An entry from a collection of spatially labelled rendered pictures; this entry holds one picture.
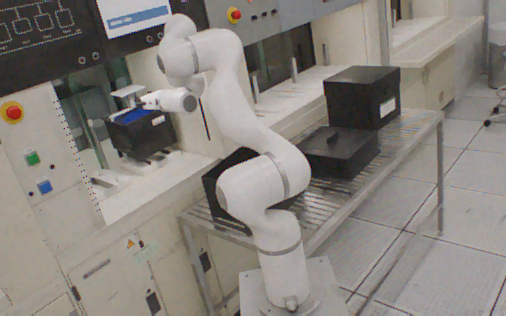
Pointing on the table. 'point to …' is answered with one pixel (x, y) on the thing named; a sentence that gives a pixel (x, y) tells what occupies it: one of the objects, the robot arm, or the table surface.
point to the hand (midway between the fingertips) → (144, 97)
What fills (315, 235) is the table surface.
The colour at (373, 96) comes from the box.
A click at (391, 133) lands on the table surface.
